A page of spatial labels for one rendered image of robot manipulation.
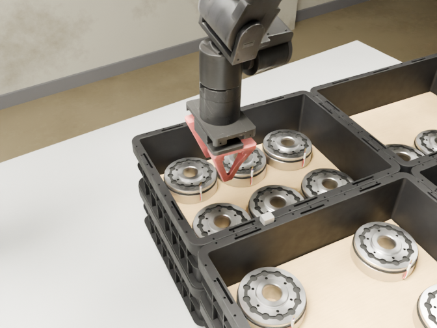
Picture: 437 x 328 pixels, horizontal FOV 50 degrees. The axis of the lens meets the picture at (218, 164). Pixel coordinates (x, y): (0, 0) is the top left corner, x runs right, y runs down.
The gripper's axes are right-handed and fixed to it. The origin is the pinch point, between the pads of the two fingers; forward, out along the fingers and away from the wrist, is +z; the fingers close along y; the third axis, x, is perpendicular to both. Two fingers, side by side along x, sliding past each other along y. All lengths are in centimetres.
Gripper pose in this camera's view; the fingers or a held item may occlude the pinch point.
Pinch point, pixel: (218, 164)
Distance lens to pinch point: 71.5
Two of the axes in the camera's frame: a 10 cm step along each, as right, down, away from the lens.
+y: -4.3, -5.9, 6.9
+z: -0.2, 7.7, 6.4
